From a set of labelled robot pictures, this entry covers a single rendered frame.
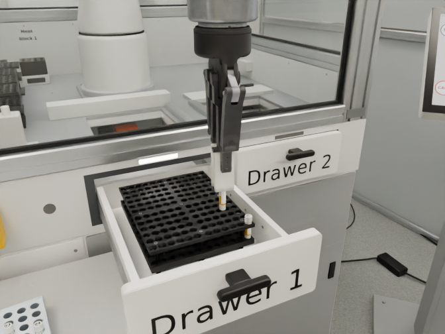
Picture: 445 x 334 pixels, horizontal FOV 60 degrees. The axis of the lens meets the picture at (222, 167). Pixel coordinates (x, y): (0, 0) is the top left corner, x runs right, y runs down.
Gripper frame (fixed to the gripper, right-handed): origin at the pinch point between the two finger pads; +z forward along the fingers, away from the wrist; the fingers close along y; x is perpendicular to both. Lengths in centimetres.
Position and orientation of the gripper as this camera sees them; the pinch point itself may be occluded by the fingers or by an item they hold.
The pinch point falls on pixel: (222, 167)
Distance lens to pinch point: 58.2
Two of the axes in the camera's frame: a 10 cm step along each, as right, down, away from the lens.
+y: -2.6, -4.1, 8.7
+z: 0.0, 9.0, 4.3
